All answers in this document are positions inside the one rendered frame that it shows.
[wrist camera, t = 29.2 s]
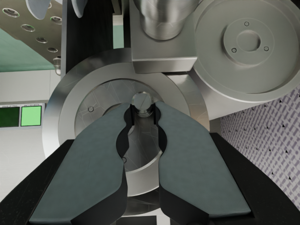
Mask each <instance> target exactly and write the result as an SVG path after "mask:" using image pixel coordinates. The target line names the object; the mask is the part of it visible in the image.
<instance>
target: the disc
mask: <svg viewBox="0 0 300 225"><path fill-rule="evenodd" d="M121 62H132V61H131V48H116V49H111V50H106V51H102V52H99V53H97V54H94V55H92V56H90V57H88V58H86V59H85V60H83V61H81V62H80V63H78V64H77V65H76V66H74V67H73V68H72V69H71V70H70V71H69V72H67V74H66V75H65V76H64V77H63V78H62V79H61V80H60V82H59V83H58V85H57V86H56V88H55V89H54V91H53V93H52V95H51V97H50V99H49V101H48V104H47V107H46V110H45V114H44V118H43V124H42V142H43V149H44V153H45V157H46V158H47V157H49V156H50V155H51V154H52V153H53V152H54V151H55V150H56V149H57V148H58V147H60V146H59V141H58V121H59V116H60V112H61V109H62V106H63V104H64V101H65V99H66V98H67V96H68V94H69V93H70V91H71V90H72V88H73V87H74V86H75V85H76V84H77V83H78V82H79V81H80V80H81V79H82V78H83V77H85V76H86V75H87V74H89V73H90V72H92V71H94V70H96V69H98V68H100V67H103V66H106V65H109V64H112V63H121ZM162 73H163V74H165V75H166V76H167V77H169V78H170V79H171V80H172V81H173V82H174V83H175V84H176V85H177V86H178V88H179V89H180V90H181V92H182V94H183V95H184V97H185V99H186V101H187V104H188V106H189V109H190V113H191V118H193V119H195V120H196V121H197V122H199V123H200V124H202V125H203V126H204V127H205V128H206V129H207V130H208V131H210V126H209V117H208V111H207V107H206V104H205V101H204V99H203V96H202V94H201V92H200V90H199V88H198V87H197V85H196V84H195V82H194V81H193V79H192V78H191V77H190V76H189V74H188V73H187V72H186V71H176V72H162ZM158 208H160V203H159V187H158V188H156V189H154V190H152V191H150V192H147V193H144V194H141V195H137V196H128V197H127V207H126V211H125V213H124V214H123V216H133V215H140V214H144V213H148V212H151V211H154V210H156V209H158Z"/></svg>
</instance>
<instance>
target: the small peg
mask: <svg viewBox="0 0 300 225"><path fill-rule="evenodd" d="M153 103H154V99H153V97H152V95H151V94H149V93H147V92H138V93H136V94H135V95H134V96H133V98H132V105H133V109H134V110H135V112H136V114H137V115H138V116H139V117H142V118H147V117H149V116H150V115H151V114H152V113H153Z"/></svg>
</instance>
